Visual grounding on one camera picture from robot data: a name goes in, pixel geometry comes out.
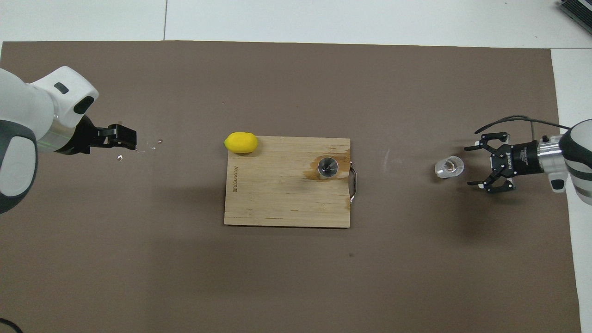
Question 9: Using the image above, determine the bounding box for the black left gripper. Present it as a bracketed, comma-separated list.
[55, 115, 138, 156]

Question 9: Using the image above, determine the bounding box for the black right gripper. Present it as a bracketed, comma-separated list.
[464, 132, 540, 195]

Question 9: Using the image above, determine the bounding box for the small clear glass cup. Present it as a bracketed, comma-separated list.
[434, 156, 464, 179]

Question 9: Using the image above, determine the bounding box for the steel double jigger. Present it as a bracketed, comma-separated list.
[316, 156, 340, 180]

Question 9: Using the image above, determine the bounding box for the yellow lemon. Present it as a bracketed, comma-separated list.
[224, 132, 259, 154]

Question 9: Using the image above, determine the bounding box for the bamboo cutting board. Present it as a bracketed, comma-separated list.
[224, 136, 358, 228]

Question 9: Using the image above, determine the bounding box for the grey ribbed device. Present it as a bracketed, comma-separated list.
[557, 0, 592, 36]

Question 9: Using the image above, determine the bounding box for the brown table mat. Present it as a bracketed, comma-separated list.
[0, 41, 583, 333]

